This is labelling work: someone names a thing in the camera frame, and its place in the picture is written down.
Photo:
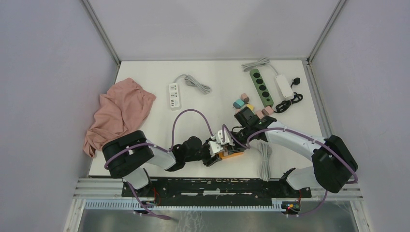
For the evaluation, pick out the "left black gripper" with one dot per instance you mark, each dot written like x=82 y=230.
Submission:
x=210 y=160

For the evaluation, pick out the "black mounting base plate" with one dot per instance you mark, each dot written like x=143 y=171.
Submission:
x=179 y=191

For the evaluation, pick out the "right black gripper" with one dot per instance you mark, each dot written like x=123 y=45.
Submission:
x=232 y=134

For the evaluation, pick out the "yellow charger plug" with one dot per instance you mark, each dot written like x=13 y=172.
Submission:
x=251 y=107

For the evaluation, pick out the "green power strip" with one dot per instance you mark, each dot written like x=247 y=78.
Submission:
x=261 y=88

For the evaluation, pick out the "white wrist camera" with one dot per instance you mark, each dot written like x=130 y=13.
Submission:
x=223 y=137
x=214 y=146

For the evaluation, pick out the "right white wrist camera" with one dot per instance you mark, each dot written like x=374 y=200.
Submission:
x=223 y=137

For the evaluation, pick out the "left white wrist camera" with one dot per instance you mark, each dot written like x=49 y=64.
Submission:
x=214 y=146

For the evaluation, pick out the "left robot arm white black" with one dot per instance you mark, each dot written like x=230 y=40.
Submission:
x=125 y=156

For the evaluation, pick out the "orange power strip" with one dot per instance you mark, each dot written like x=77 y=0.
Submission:
x=225 y=154

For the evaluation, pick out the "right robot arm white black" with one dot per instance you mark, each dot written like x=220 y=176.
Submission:
x=332 y=164

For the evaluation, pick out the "pink charger plug end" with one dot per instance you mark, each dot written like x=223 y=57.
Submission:
x=244 y=97

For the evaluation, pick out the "teal usb charger plug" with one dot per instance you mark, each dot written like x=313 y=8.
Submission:
x=238 y=104

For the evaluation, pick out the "pink cloth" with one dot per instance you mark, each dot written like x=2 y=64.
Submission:
x=123 y=109

